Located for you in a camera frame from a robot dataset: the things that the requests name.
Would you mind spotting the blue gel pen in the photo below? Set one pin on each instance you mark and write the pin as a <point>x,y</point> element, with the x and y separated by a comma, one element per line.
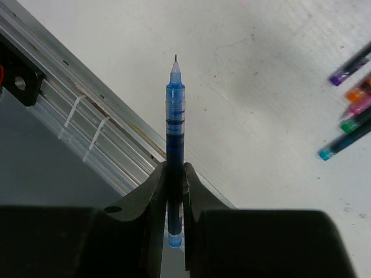
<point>175,129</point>
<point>343,142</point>

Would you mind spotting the red gel pen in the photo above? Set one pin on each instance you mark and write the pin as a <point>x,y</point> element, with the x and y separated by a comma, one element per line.
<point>357,108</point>

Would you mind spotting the aluminium rail frame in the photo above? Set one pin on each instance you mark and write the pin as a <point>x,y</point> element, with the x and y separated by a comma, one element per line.
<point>108,102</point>

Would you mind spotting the purple gel pen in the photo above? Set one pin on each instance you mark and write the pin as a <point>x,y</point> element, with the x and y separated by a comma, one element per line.
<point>356,62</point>

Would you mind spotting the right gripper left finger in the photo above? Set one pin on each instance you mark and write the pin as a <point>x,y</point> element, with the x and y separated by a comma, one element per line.
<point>124,239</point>

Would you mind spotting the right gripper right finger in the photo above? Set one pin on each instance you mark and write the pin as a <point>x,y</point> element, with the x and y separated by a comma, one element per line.
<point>226,242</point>

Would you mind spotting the orange gel pen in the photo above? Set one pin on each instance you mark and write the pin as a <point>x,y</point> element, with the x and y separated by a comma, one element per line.
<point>356,94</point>

